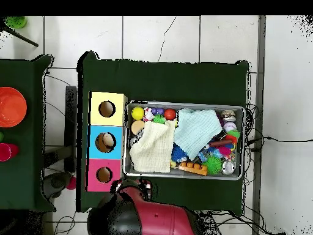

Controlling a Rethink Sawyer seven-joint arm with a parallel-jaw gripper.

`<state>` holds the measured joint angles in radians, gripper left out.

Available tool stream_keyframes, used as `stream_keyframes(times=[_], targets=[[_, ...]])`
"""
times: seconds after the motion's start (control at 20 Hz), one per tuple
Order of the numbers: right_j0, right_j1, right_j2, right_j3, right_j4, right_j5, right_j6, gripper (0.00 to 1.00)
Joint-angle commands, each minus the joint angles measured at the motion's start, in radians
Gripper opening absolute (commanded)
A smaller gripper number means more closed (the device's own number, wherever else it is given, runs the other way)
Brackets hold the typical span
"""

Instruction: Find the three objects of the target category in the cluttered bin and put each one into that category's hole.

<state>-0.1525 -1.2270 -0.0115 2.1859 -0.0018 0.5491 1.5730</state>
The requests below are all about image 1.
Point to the cream waffle cloth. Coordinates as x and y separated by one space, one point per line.
151 149

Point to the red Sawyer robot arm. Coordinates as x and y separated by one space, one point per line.
159 217

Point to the wooden box with three holes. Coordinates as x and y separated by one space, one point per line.
117 146

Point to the shallow mesh bin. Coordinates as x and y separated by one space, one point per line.
171 173

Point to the tan round disc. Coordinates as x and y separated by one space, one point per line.
137 126

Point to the red-orange ball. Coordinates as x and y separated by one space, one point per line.
170 114

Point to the yellow ball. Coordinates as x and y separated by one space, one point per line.
137 113

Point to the mint waffle cloth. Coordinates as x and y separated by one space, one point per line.
195 132

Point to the orange toy brick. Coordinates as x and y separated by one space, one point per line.
193 168

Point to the green spiky ball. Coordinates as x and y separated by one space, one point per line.
213 165

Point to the white toy baseball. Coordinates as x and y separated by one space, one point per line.
229 126

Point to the dark green side table cloth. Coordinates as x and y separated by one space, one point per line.
22 171

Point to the orange plastic bowl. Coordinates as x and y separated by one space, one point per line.
11 107

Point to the pink plastic cup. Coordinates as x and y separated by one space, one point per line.
7 151

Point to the green plastic cup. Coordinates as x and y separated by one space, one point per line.
16 21

